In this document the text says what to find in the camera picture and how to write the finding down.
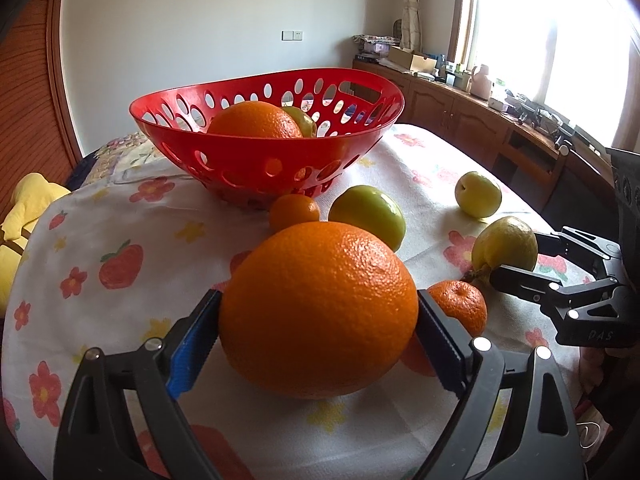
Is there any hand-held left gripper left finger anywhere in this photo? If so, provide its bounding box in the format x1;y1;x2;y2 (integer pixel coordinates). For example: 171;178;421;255
52;289;223;480

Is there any small mandarin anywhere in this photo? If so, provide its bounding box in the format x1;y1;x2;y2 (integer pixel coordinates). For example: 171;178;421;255
269;194;321;233
427;280;488;338

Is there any yellow-green pear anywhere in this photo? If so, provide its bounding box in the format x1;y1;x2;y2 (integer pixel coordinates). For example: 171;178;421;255
462;216;539;283

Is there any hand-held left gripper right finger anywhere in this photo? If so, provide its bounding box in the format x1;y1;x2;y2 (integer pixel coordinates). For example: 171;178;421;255
415;289;586;480

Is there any open cardboard box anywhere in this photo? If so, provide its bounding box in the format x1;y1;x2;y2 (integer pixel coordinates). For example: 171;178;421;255
389;46;437;73

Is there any white flower-print cloth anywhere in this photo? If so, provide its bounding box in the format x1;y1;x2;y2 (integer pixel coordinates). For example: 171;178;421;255
0;122;601;480

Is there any green pear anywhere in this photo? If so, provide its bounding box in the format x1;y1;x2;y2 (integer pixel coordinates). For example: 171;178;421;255
280;106;317;138

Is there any window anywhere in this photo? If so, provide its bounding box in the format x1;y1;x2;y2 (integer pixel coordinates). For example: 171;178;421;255
450;0;640;151

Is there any red perforated plastic basket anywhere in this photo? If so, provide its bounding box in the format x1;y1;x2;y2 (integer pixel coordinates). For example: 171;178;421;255
129;67;405;211

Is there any brown wooden wardrobe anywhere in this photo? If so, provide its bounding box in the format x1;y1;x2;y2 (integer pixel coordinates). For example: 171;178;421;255
0;0;83;231

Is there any yellow-green apple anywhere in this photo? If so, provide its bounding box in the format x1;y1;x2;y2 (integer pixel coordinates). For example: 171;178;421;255
454;171;502;219

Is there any brown wooden sideboard cabinet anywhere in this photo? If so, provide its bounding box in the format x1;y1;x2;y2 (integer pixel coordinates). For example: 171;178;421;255
352;57;616;221

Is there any floral blanket with navy border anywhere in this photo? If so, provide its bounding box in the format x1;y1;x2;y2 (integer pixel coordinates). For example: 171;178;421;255
67;132;168;191

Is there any patterned curtain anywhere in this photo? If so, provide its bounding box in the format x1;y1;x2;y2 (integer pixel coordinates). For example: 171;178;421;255
397;0;426;53

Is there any large orange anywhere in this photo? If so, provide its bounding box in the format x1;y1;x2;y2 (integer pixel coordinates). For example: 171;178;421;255
207;101;304;141
218;221;420;400

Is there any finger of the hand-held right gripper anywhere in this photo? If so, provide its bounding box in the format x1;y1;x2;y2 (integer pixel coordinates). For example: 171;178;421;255
535;226;623;277
490;266;621;316

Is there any yellow plush toy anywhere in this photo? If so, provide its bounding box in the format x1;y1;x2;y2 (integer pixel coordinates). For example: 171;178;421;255
0;172;71;311

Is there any round green plum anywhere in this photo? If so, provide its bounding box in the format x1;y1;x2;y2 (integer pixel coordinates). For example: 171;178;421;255
328;185;406;253

